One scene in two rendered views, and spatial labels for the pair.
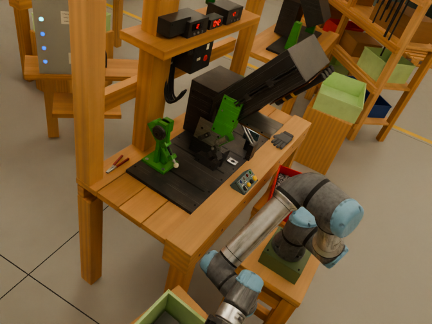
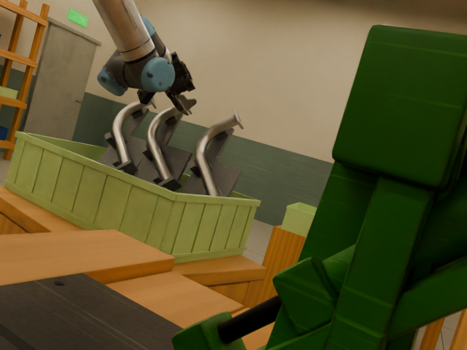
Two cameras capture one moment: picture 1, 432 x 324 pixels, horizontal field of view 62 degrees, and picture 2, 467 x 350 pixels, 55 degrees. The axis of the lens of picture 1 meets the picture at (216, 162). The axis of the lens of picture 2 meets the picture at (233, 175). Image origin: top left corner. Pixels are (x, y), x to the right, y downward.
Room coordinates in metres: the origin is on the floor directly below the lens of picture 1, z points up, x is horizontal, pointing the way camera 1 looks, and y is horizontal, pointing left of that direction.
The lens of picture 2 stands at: (1.69, 0.23, 1.10)
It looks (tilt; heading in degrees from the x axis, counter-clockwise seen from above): 4 degrees down; 185
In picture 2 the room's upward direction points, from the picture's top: 16 degrees clockwise
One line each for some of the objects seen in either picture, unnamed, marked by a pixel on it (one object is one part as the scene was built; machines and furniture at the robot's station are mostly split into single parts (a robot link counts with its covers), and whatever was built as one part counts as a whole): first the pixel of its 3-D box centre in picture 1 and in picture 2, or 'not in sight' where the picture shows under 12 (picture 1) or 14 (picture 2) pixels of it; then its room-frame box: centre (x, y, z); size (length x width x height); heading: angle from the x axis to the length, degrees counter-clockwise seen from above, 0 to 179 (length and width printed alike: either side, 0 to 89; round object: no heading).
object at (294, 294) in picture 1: (280, 260); not in sight; (1.09, -0.42, 0.83); 0.32 x 0.32 x 0.04; 68
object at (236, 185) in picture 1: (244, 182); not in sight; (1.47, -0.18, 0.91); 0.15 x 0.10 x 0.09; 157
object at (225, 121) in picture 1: (229, 115); not in sight; (1.66, 0.00, 1.17); 0.13 x 0.12 x 0.20; 157
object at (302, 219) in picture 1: (302, 225); not in sight; (1.09, -0.42, 1.10); 0.13 x 0.12 x 0.14; 51
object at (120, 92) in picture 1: (175, 68); not in sight; (1.90, 0.36, 1.23); 1.30 x 0.05 x 0.09; 157
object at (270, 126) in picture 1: (246, 116); not in sight; (1.79, -0.10, 1.11); 0.39 x 0.16 x 0.03; 67
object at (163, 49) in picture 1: (200, 26); not in sight; (1.86, 0.26, 1.52); 0.90 x 0.25 x 0.04; 157
